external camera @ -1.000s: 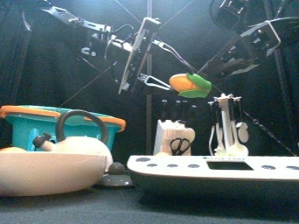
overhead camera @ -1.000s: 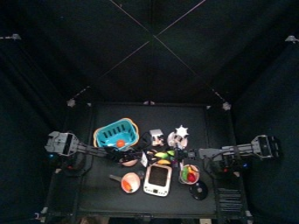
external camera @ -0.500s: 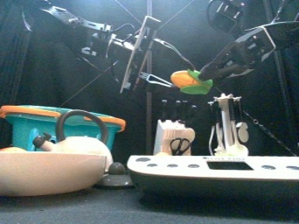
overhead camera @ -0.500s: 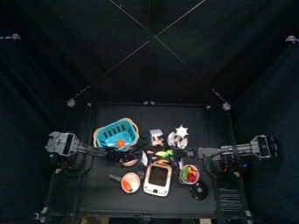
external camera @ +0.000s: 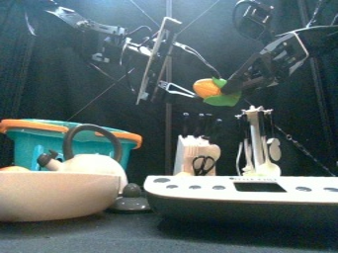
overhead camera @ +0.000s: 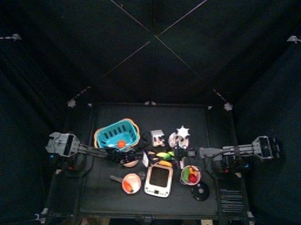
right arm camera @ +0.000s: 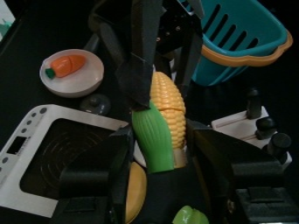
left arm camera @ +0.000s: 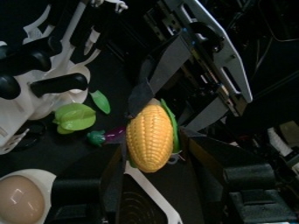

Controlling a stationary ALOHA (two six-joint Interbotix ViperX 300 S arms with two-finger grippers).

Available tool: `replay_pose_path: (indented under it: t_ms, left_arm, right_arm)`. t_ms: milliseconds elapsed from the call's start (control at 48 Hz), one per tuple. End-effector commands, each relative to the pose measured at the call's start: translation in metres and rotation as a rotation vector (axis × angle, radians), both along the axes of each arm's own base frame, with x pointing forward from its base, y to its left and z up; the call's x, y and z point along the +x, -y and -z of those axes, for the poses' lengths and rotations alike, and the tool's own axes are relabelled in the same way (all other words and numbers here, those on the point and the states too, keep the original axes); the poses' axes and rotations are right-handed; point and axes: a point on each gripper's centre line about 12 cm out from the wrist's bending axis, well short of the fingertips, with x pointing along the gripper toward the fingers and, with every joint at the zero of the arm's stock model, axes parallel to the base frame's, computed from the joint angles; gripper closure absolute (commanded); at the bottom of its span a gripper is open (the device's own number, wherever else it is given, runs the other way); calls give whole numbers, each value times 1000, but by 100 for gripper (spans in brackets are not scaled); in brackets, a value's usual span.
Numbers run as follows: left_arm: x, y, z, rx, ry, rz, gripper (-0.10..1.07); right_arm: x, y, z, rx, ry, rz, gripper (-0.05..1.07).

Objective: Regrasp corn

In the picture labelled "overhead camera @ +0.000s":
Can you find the yellow toy corn green husk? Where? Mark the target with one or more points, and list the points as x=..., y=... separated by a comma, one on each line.
x=162, y=155

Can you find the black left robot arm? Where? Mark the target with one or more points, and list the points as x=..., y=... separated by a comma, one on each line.
x=90, y=150

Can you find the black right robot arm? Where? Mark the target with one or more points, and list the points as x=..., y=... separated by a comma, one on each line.
x=235, y=150

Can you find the green toy leaf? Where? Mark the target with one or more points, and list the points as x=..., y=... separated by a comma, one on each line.
x=171, y=153

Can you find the yellow toy food piece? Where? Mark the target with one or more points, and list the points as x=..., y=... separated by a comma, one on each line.
x=165, y=163

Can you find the orange toy ball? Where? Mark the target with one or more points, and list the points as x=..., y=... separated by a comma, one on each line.
x=121, y=144

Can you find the green toy vegetable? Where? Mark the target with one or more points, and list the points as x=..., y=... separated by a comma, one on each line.
x=187, y=174

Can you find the white toy piece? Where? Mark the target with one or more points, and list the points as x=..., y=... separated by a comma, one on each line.
x=183, y=132

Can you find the pink bowl with toy fruit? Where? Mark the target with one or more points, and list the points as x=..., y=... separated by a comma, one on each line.
x=191, y=175

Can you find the white toy phone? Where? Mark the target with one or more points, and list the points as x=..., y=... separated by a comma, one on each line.
x=158, y=180

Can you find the teal plastic basket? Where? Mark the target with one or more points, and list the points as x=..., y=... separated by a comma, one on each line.
x=116, y=134

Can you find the red toy fruit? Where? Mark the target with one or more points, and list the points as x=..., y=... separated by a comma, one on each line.
x=193, y=178

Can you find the pale pink toy pan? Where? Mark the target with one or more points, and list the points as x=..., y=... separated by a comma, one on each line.
x=133, y=183

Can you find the orange toy carrot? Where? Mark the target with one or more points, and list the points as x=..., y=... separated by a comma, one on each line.
x=128, y=185

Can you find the black round lid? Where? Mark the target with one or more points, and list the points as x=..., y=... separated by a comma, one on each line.
x=200, y=191

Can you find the grey frame bracket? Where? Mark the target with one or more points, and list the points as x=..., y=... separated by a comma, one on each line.
x=72, y=103
x=228, y=106
x=294, y=38
x=15, y=37

